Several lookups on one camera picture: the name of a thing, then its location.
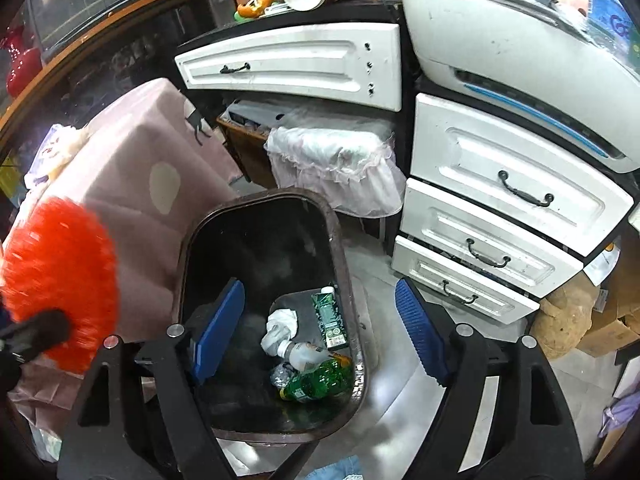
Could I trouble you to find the dark brown waste bin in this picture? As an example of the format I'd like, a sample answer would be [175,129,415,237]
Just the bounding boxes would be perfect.
[172,188,371,443]

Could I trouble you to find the white card orange print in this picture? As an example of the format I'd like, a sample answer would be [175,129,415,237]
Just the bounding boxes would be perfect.
[582,240,621,286]

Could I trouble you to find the wooden counter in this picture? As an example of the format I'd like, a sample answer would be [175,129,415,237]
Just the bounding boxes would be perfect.
[0,0,231,133]

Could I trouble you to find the glass display case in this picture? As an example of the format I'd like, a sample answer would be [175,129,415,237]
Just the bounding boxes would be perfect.
[30,0,181,61]

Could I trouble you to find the green drink carton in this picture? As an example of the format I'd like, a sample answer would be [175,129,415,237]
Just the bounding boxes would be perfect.
[311,287,349,351]

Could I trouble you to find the white tissue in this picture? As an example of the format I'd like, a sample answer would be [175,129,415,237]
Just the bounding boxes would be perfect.
[260,308,299,358]

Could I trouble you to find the purple plastic bag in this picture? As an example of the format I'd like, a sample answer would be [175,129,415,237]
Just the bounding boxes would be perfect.
[602,395,636,441]

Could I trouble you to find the white lotion bottle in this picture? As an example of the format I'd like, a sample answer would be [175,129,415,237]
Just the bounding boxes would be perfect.
[277,341,346,367]

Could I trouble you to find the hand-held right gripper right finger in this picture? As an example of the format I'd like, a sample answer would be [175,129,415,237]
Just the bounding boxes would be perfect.
[394,277,586,480]

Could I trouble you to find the red ceramic vase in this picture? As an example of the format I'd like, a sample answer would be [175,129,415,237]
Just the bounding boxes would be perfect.
[0,25,43,98]

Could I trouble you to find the pink polka dot tablecloth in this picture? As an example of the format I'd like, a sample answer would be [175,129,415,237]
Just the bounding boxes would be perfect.
[10,77,241,461]

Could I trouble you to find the water bottle blue label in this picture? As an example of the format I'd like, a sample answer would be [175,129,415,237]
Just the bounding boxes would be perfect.
[585,0,636,56]

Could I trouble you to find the lace covered stool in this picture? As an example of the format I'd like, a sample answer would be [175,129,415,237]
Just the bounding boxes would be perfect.
[264,125,407,217]

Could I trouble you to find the cardboard box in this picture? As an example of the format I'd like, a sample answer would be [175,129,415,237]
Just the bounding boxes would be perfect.
[575,280,640,361]

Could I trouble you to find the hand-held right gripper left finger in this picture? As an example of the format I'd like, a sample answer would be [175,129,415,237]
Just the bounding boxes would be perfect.
[57,277,248,480]

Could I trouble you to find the white printer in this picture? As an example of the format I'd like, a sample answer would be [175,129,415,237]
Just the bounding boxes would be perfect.
[400,0,640,173]

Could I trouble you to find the person's blue jeans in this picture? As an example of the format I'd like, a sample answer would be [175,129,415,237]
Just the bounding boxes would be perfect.
[302,455,363,480]

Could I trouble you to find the wooden crate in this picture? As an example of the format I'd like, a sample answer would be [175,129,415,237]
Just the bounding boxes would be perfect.
[216,100,301,183]

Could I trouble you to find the crushed clear plastic bottle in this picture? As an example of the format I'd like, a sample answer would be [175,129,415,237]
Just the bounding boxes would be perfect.
[270,362,296,388]

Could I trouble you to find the green plastic bottle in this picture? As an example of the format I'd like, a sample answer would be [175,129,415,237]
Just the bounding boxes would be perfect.
[279,357,355,403]

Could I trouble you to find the brown paper bag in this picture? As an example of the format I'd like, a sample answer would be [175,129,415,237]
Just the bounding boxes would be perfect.
[532,276,608,361]

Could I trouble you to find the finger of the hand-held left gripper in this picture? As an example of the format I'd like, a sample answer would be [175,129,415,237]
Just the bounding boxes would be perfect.
[0,309,70,361]

